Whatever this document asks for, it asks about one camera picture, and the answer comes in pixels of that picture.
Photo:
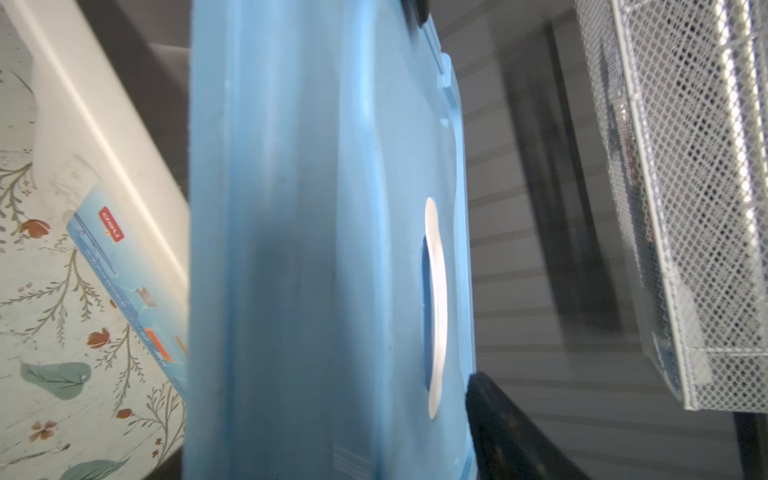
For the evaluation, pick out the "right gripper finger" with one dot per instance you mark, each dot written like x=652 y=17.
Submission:
x=507 y=444

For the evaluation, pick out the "blue plastic bin lid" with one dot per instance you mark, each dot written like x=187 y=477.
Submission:
x=331 y=312

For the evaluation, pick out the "white plastic storage bin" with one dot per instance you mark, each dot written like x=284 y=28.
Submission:
x=112 y=144

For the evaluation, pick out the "floral patterned table mat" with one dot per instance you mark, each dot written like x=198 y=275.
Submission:
x=81 y=398

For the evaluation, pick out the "white wire mesh basket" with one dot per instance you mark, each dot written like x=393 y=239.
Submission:
x=680 y=92

